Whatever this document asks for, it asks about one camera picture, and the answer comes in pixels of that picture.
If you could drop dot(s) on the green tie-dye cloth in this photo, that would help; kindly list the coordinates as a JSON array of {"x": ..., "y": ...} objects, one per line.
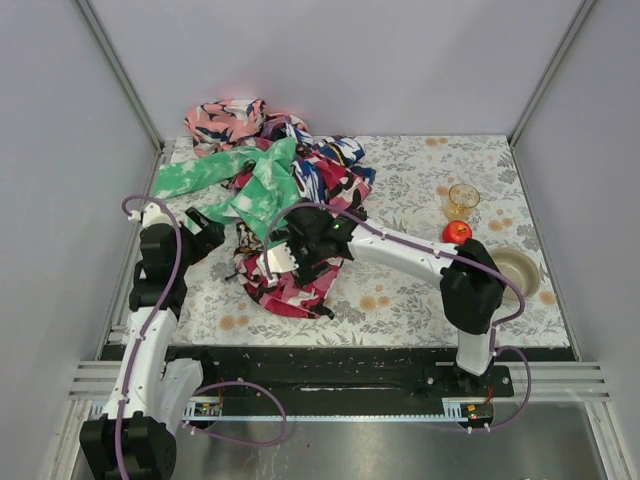
[{"x": 262, "y": 182}]

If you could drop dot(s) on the red pink camo cloth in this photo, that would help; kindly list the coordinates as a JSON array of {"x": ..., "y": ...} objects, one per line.
[{"x": 279, "y": 294}]

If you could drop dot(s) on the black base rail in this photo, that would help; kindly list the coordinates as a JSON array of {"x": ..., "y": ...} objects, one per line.
[{"x": 414, "y": 370}]

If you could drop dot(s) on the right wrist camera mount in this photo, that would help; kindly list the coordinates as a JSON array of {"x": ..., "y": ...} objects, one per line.
[{"x": 278, "y": 260}]

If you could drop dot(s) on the blue white patterned cloth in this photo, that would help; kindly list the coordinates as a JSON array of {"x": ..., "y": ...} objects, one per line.
[{"x": 329, "y": 171}]

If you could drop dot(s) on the left aluminium frame post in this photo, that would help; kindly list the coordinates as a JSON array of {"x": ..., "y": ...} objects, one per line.
[{"x": 116, "y": 66}]

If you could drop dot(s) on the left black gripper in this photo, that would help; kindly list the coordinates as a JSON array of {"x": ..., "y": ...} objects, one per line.
[{"x": 201, "y": 226}]

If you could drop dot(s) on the black orange patterned cloth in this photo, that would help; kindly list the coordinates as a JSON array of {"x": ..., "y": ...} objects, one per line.
[{"x": 250, "y": 241}]

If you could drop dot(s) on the red apple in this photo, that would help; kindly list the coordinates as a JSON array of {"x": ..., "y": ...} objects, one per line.
[{"x": 457, "y": 232}]

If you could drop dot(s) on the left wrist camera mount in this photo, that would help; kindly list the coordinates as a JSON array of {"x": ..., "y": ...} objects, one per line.
[{"x": 150, "y": 215}]

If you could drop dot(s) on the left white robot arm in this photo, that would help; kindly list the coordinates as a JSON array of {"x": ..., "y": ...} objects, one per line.
[{"x": 134, "y": 436}]

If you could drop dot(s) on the aluminium frame post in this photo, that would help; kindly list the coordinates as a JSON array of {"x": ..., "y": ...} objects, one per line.
[
  {"x": 116, "y": 66},
  {"x": 574, "y": 28}
]

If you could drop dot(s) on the white slotted cable duct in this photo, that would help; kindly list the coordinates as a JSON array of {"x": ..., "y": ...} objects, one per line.
[{"x": 320, "y": 406}]

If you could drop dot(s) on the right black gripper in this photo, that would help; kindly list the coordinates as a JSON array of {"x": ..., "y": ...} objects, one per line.
[{"x": 304, "y": 261}]

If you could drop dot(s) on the amber drinking glass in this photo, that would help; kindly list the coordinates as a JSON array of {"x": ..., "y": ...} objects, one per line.
[{"x": 461, "y": 202}]

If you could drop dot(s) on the right aluminium frame post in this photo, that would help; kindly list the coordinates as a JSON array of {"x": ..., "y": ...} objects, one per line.
[{"x": 574, "y": 28}]

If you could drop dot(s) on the pink navy patterned cloth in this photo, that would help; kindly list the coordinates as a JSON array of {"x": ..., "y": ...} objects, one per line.
[{"x": 219, "y": 126}]

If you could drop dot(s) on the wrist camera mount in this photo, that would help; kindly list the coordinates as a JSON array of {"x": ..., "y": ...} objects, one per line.
[
  {"x": 278, "y": 260},
  {"x": 150, "y": 215}
]

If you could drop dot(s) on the beige metal bowl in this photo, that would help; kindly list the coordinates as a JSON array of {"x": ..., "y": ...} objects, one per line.
[{"x": 519, "y": 268}]

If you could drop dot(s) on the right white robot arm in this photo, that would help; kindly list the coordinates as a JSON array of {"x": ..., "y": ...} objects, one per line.
[{"x": 469, "y": 282}]

